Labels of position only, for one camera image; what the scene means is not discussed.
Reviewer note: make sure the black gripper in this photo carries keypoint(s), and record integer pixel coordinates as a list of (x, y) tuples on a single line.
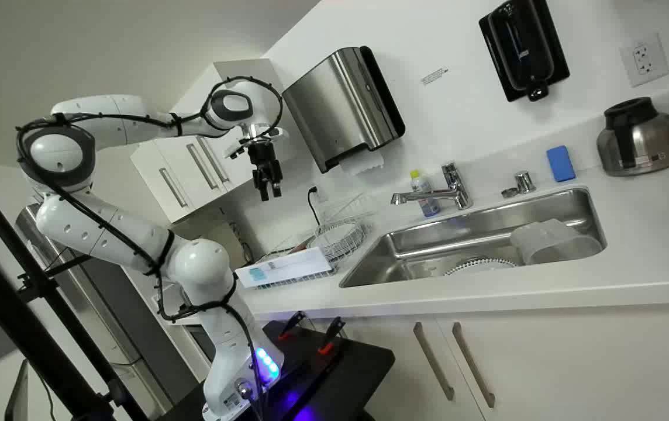
[(266, 163)]

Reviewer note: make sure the white base cabinet door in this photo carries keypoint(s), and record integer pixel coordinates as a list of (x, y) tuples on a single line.
[(583, 365), (397, 365)]

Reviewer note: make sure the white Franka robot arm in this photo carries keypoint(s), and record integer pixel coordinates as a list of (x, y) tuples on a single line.
[(109, 230)]

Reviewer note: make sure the white and blue box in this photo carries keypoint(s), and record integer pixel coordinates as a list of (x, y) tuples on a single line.
[(282, 270)]

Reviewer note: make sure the stainless paper towel dispenser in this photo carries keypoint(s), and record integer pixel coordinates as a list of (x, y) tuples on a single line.
[(343, 105)]

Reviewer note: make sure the black and red clamp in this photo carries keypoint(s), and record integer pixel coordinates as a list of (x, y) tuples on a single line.
[(291, 324), (332, 337)]

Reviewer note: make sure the clear dish soap bottle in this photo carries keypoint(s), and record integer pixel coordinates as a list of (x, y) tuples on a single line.
[(424, 191)]

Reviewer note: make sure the chrome faucet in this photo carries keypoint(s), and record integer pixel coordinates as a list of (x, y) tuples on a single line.
[(447, 191)]

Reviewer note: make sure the stainless steel sink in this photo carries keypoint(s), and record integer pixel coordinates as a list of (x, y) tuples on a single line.
[(459, 234)]

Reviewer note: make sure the grey refrigerator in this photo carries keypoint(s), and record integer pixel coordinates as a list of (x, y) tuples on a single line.
[(127, 327)]

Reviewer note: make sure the black robot table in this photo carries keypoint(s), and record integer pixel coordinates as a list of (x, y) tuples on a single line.
[(335, 381)]

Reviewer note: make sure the clear plastic container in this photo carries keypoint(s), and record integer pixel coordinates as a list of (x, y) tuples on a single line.
[(554, 242)]

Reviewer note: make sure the blue sponge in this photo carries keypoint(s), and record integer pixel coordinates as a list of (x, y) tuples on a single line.
[(562, 165)]

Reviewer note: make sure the steel coffee carafe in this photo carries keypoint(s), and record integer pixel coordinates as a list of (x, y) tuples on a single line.
[(643, 139)]

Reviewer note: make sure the white wall cabinet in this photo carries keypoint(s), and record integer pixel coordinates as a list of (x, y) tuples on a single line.
[(165, 167)]

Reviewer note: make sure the black camera stand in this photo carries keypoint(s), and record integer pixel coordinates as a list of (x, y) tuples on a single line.
[(34, 319)]

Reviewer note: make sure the black wall soap dispenser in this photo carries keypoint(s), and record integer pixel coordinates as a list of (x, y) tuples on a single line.
[(523, 48)]

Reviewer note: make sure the white wall outlet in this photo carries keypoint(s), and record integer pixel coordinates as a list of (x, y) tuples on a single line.
[(645, 60)]

